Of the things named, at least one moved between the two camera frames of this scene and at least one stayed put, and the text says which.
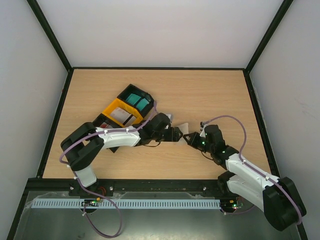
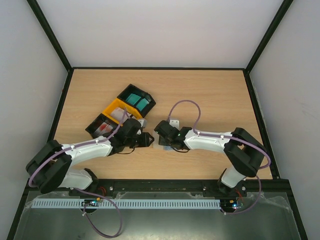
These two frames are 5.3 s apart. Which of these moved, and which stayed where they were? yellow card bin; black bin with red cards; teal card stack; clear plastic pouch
Moved: clear plastic pouch
Stayed: yellow card bin; teal card stack; black bin with red cards
